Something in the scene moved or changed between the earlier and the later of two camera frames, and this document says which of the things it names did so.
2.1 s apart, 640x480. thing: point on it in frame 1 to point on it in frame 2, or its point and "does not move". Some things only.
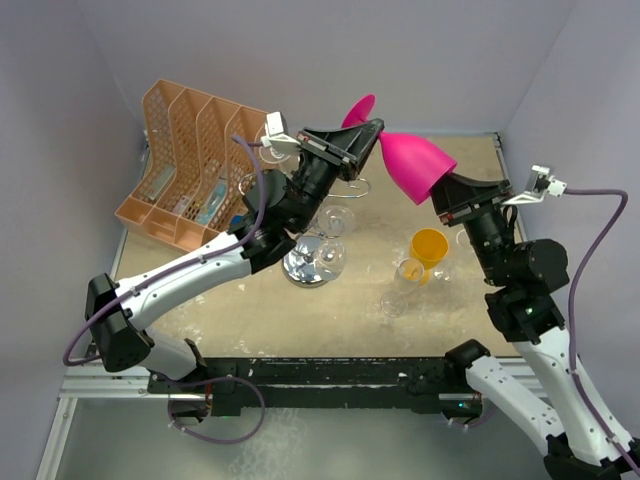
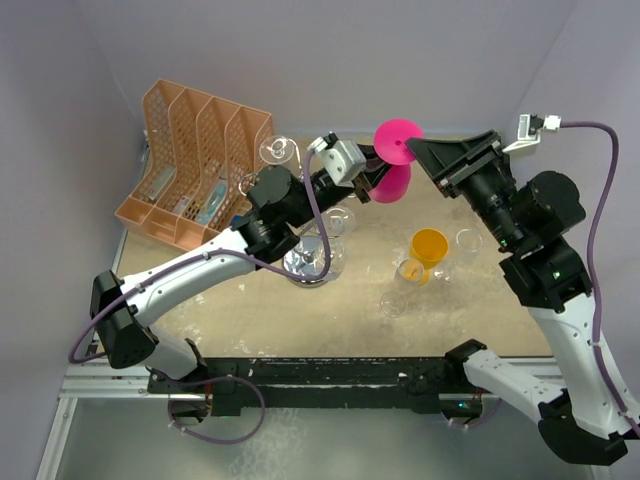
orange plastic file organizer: x=197 y=153 does not move
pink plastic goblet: x=415 y=164 to x=392 y=148
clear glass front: x=393 y=304 does not move
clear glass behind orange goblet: x=459 y=253 does not move
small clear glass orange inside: x=411 y=269 does not move
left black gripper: x=345 y=147 to x=374 y=170
